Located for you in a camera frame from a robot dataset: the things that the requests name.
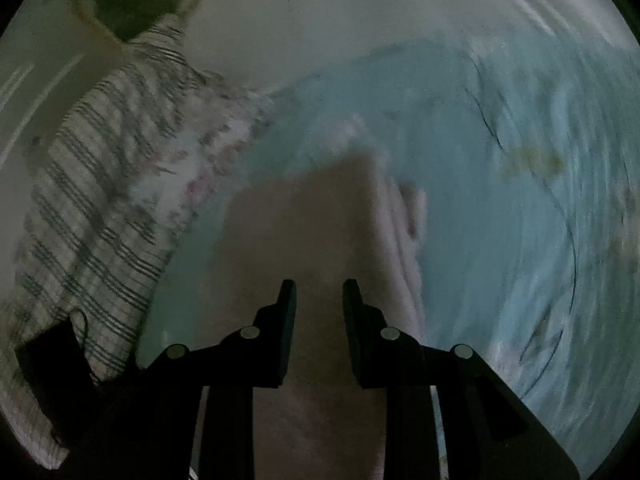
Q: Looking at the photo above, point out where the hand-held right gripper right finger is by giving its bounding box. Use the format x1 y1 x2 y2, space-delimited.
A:
342 278 582 480

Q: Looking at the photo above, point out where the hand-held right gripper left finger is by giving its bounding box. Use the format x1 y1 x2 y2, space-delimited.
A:
134 279 298 480

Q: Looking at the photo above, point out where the grey knit sweater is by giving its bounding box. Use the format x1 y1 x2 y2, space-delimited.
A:
191 110 432 480

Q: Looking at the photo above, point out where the plaid blanket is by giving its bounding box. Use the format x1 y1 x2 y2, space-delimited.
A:
0 24 212 471

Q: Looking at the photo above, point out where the teal bed sheet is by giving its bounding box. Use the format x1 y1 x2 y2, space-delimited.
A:
134 34 640 477

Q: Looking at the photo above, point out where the floral cloth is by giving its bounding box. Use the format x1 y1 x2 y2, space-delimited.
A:
125 79 277 262

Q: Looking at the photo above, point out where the white ribbed pillow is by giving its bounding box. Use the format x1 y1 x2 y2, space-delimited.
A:
184 0 601 97

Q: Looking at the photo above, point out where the framed wall picture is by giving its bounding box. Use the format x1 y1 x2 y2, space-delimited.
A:
74 0 212 45

